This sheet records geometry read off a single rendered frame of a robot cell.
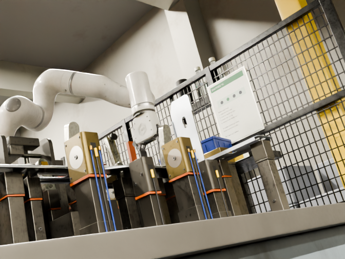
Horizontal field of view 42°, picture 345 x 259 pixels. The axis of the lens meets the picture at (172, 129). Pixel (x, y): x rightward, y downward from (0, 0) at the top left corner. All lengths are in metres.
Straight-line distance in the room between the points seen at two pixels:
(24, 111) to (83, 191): 0.63
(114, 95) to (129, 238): 1.22
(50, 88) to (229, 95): 0.80
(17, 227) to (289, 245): 0.66
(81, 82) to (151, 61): 4.16
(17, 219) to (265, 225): 0.67
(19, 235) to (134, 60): 5.07
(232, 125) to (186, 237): 1.47
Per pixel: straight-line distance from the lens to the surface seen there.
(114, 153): 1.74
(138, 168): 1.32
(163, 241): 0.57
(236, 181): 1.70
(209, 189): 1.47
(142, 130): 1.59
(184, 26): 5.11
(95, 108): 6.74
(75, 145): 1.19
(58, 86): 1.76
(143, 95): 1.61
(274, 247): 0.81
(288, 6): 2.05
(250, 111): 1.99
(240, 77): 2.05
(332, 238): 0.99
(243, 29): 4.90
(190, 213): 1.36
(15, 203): 1.20
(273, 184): 1.45
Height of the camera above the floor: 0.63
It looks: 18 degrees up
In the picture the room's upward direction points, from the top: 14 degrees counter-clockwise
